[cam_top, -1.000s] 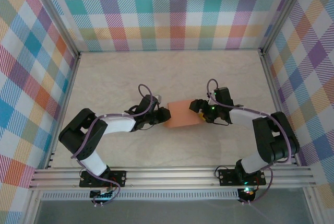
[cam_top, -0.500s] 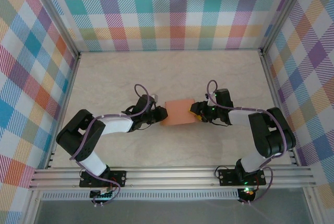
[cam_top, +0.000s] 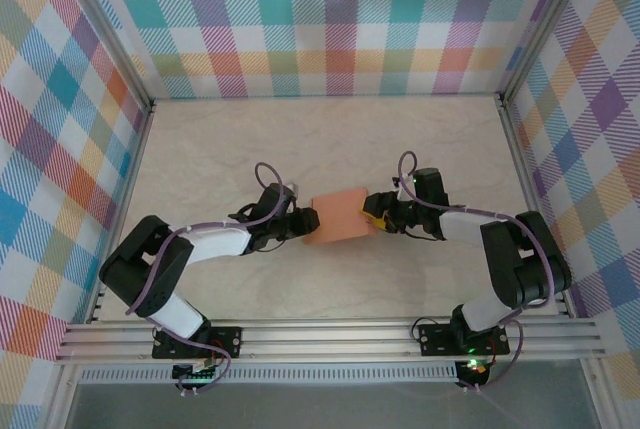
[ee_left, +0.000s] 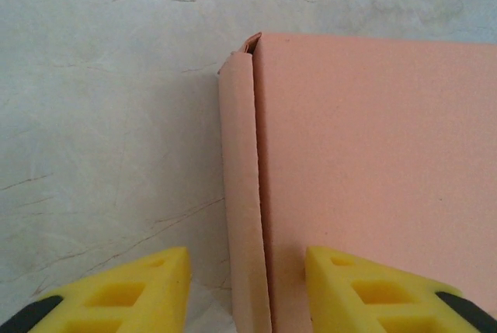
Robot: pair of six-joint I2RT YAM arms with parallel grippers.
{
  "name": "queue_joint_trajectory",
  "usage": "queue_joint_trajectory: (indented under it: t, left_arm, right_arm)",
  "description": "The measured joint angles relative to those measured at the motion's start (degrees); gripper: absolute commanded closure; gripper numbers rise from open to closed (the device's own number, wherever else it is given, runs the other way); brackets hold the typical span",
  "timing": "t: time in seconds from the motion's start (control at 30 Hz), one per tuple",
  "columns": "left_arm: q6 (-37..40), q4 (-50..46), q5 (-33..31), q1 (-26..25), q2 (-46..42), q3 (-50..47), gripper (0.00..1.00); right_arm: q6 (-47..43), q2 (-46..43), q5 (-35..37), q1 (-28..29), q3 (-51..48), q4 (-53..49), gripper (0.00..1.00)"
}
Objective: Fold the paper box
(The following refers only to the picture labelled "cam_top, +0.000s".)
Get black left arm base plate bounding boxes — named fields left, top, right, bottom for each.
left=152, top=326, right=244, bottom=361

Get slotted grey cable duct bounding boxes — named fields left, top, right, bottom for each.
left=77, top=362, right=461, bottom=385

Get green lit controller board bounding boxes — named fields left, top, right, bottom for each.
left=172, top=358, right=221, bottom=384

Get wide aluminium mounting rail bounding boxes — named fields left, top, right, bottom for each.
left=53, top=316, right=607, bottom=366

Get aluminium frame post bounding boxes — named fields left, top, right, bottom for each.
left=582, top=358, right=626, bottom=429
left=496, top=0, right=602, bottom=101
left=42, top=363, right=84, bottom=429
left=47, top=0, right=157, bottom=111

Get salmon pink paper box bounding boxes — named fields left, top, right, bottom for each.
left=302, top=186, right=377, bottom=247

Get aluminium table edge rail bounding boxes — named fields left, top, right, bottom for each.
left=497, top=93, right=576, bottom=319
left=84, top=98, right=157, bottom=325

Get black round controller module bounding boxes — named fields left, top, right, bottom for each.
left=457, top=356, right=490, bottom=386

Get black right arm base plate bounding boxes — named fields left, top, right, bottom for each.
left=418, top=322, right=510, bottom=356

